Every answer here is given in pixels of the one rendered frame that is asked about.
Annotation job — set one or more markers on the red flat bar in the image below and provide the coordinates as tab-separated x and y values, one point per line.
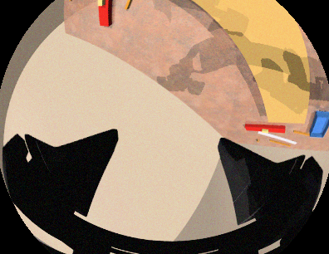
265	128
105	12

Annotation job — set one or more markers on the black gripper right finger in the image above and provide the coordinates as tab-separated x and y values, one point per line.
252	179

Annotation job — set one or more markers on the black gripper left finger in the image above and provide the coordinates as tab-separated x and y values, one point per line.
77	167

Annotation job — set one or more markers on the blue shallow tray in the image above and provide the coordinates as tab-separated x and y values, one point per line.
320	124

